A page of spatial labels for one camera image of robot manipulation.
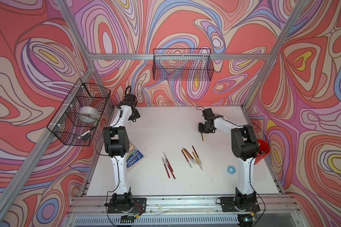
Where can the black wire basket wall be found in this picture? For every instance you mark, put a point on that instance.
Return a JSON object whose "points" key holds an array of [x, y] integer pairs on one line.
{"points": [[75, 123], [182, 64]]}

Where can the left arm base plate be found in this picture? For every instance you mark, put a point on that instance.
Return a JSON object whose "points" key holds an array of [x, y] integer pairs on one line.
{"points": [[134, 205]]}

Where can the blue tape roll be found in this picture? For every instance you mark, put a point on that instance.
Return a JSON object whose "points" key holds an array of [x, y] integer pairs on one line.
{"points": [[231, 170]]}

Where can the red carving knife middle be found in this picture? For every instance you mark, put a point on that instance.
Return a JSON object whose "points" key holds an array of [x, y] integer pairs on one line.
{"points": [[168, 161]]}

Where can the red plastic cup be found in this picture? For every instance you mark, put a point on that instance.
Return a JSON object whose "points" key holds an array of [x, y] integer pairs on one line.
{"points": [[264, 149]]}

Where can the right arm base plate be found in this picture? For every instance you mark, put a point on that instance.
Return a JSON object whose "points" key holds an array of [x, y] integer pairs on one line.
{"points": [[236, 204]]}

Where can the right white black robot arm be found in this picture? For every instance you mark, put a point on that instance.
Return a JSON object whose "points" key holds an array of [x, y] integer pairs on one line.
{"points": [[245, 148]]}

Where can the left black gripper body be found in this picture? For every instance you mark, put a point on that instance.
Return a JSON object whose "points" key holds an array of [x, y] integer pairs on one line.
{"points": [[134, 115]]}

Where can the black wire basket left wall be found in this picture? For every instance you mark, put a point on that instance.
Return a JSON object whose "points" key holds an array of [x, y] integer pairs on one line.
{"points": [[75, 123]]}

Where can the red carving knife right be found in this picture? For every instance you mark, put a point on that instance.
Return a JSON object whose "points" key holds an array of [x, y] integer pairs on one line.
{"points": [[172, 174]]}

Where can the small object in left basket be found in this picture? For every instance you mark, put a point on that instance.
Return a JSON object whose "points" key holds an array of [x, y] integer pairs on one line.
{"points": [[85, 136]]}

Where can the blue treehouse paperback book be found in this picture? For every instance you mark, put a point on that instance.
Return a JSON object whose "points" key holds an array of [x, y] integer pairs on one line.
{"points": [[134, 156]]}

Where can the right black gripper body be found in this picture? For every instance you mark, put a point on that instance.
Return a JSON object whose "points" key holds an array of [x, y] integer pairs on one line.
{"points": [[203, 128]]}

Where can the red knife centre right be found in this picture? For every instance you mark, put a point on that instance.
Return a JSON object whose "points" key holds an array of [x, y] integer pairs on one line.
{"points": [[194, 150]]}

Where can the black wire basket back wall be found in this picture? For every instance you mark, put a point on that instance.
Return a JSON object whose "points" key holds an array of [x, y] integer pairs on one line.
{"points": [[182, 64]]}

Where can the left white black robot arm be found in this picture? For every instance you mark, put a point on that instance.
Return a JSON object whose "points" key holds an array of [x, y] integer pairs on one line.
{"points": [[117, 145]]}

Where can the yellow knife centre group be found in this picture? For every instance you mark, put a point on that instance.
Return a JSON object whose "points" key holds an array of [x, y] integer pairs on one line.
{"points": [[187, 156]]}

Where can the grey duct tape roll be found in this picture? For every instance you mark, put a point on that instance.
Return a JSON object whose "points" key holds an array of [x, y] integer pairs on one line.
{"points": [[88, 115]]}

